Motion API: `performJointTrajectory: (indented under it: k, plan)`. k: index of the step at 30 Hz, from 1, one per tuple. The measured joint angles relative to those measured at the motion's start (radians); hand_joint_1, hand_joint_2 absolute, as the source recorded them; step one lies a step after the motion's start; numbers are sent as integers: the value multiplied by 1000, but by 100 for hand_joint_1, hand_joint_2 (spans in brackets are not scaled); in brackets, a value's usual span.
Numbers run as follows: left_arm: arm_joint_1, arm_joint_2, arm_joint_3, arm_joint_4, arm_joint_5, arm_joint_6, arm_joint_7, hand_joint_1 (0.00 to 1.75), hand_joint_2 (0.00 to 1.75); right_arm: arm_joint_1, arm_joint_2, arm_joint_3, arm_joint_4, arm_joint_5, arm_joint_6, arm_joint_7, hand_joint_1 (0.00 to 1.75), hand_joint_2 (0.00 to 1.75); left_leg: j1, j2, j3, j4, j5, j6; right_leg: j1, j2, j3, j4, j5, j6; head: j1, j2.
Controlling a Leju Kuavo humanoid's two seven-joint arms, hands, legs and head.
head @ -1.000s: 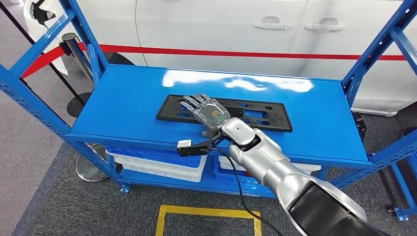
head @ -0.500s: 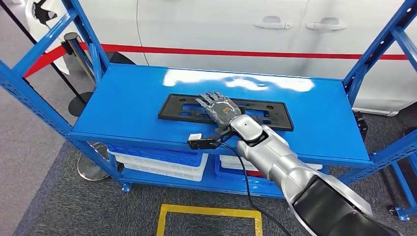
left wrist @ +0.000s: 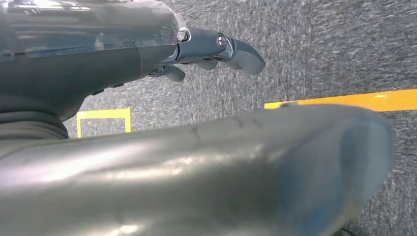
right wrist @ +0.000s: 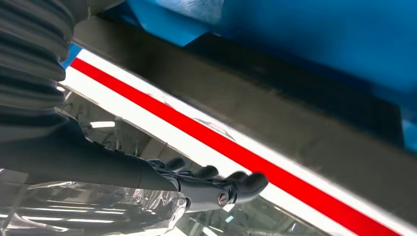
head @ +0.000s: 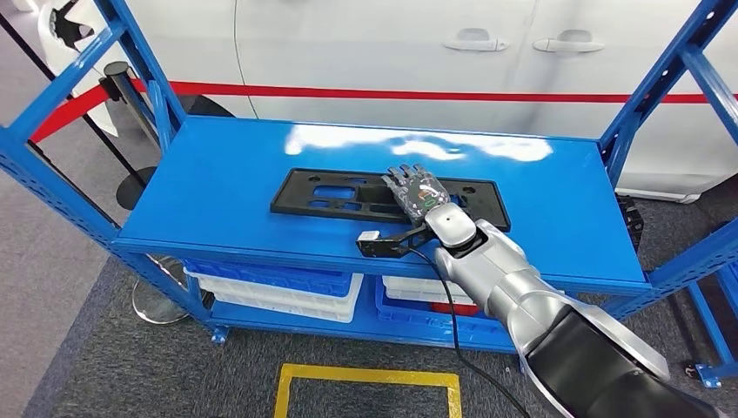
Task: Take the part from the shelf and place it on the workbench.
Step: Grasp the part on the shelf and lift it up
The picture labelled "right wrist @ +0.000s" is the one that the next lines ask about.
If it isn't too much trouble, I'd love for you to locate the white car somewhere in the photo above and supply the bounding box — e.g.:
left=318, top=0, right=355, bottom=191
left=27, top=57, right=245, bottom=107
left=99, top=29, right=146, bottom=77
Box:
left=57, top=49, right=417, bottom=236

